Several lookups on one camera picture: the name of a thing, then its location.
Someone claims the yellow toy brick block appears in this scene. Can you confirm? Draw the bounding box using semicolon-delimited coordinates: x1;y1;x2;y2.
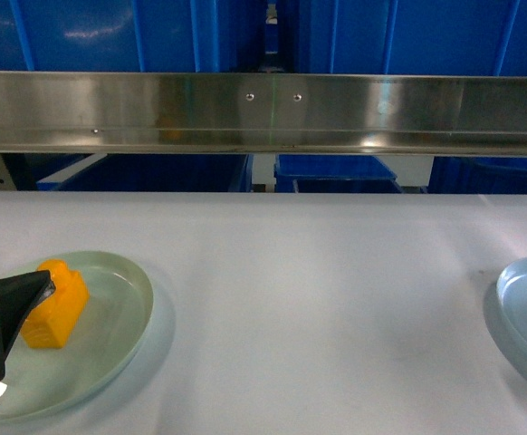
21;259;90;349

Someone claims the blue bin lower right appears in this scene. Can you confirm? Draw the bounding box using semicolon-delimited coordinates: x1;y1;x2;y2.
427;157;527;195

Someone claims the large blue bin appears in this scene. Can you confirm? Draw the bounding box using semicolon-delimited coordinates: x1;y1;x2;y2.
0;1;267;73
277;0;527;76

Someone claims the stainless steel shelf rail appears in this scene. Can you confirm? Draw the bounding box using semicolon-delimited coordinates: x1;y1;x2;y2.
0;72;527;157

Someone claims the blue bin lower left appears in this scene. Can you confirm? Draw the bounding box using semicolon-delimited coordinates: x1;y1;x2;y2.
38;154;253;192

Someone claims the pale green round plate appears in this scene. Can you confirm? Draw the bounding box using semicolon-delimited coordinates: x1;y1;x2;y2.
0;251;154;421

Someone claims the blue bin lower middle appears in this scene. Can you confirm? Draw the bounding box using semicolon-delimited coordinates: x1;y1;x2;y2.
273;154;403;194

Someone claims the large blue bin right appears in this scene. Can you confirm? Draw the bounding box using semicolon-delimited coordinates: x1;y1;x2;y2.
277;0;527;76

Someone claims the large blue bin left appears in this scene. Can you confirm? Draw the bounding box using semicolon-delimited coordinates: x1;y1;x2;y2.
0;1;267;73

